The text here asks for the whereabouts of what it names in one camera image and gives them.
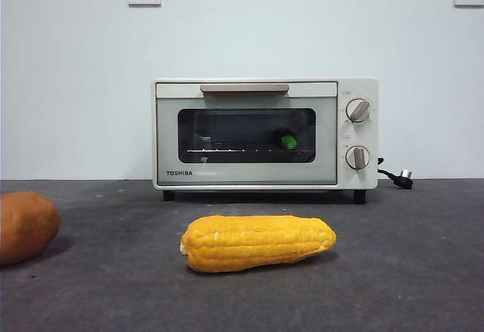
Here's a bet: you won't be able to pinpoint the black power cable with plug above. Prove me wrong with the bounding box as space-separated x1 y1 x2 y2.
376 157 415 189

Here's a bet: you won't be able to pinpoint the cream oven knob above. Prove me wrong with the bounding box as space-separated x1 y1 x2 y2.
344 144 371 170
346 98 372 123

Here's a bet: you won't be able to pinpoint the purple eggplant with green stem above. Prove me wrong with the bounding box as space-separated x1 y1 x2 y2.
275 129 298 150

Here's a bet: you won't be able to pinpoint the yellow corn cob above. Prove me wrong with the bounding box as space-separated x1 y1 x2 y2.
179 215 337 273

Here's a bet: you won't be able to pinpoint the metal wire oven rack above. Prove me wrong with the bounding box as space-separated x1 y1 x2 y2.
187 146 315 157

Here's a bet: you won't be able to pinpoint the cream toaster oven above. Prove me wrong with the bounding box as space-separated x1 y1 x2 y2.
151 78 379 204

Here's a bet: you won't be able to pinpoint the oven door with beige handle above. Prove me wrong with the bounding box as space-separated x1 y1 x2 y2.
155 81 338 187

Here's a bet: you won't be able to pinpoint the orange sweet potato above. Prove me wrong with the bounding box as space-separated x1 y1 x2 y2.
0 191 61 265

